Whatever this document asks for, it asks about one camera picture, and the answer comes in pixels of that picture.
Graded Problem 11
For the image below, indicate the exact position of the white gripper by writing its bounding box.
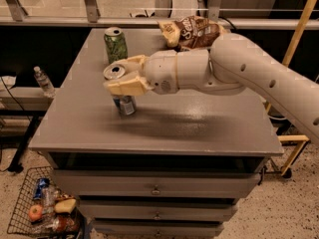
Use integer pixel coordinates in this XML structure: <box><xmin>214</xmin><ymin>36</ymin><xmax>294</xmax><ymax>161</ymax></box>
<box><xmin>104</xmin><ymin>50</ymin><xmax>178</xmax><ymax>96</ymax></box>

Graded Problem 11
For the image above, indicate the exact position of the silver blue redbull can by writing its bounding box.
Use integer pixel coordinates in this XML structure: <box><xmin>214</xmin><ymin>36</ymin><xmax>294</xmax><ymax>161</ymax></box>
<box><xmin>104</xmin><ymin>64</ymin><xmax>137</xmax><ymax>116</ymax></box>

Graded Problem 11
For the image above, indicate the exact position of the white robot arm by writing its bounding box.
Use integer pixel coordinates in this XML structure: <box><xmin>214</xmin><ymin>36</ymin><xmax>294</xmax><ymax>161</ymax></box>
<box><xmin>104</xmin><ymin>33</ymin><xmax>319</xmax><ymax>144</ymax></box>

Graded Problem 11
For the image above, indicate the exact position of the green soda can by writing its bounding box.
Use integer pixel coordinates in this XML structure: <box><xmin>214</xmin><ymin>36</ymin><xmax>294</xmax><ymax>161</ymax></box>
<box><xmin>104</xmin><ymin>27</ymin><xmax>128</xmax><ymax>64</ymax></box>

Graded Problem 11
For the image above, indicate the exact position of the blue can in basket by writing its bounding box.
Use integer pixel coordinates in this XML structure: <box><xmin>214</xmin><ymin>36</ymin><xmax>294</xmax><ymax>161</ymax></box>
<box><xmin>33</xmin><ymin>177</ymin><xmax>50</xmax><ymax>200</ymax></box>

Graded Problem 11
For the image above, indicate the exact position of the brown chip bag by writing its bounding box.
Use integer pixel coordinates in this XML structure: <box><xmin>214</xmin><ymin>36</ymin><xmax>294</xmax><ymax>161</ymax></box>
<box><xmin>159</xmin><ymin>16</ymin><xmax>227</xmax><ymax>51</ymax></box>

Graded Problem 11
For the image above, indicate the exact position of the clear plastic water bottle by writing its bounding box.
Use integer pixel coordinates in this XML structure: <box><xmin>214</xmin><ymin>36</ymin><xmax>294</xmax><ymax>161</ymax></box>
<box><xmin>34</xmin><ymin>67</ymin><xmax>56</xmax><ymax>99</ymax></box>

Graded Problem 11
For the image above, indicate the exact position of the grey drawer cabinet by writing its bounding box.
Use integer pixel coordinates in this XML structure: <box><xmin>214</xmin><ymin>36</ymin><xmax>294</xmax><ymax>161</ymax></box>
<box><xmin>31</xmin><ymin>29</ymin><xmax>282</xmax><ymax>239</ymax></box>

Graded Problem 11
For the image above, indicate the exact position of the grey side bench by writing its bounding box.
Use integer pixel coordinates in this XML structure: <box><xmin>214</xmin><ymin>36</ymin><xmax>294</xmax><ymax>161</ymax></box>
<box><xmin>0</xmin><ymin>87</ymin><xmax>53</xmax><ymax>173</ymax></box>

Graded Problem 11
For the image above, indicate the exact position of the metal railing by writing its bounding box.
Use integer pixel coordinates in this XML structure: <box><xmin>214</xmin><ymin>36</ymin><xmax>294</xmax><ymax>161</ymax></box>
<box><xmin>0</xmin><ymin>0</ymin><xmax>318</xmax><ymax>30</ymax></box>

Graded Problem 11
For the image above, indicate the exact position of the yellow sponge in basket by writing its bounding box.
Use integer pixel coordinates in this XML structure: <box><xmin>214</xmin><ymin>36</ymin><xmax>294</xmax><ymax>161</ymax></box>
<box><xmin>54</xmin><ymin>199</ymin><xmax>77</xmax><ymax>214</ymax></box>

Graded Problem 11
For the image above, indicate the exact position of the red apple in basket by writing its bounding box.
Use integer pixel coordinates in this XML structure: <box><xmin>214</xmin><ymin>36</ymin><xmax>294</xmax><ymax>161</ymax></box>
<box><xmin>28</xmin><ymin>204</ymin><xmax>43</xmax><ymax>222</ymax></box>

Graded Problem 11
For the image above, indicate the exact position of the black cable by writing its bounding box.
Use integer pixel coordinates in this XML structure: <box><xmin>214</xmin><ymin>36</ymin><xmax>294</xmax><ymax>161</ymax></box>
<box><xmin>0</xmin><ymin>76</ymin><xmax>38</xmax><ymax>124</ymax></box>

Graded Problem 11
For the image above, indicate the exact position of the black wire basket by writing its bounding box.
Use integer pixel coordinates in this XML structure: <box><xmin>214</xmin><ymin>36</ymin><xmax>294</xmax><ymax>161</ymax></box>
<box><xmin>7</xmin><ymin>166</ymin><xmax>84</xmax><ymax>239</ymax></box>

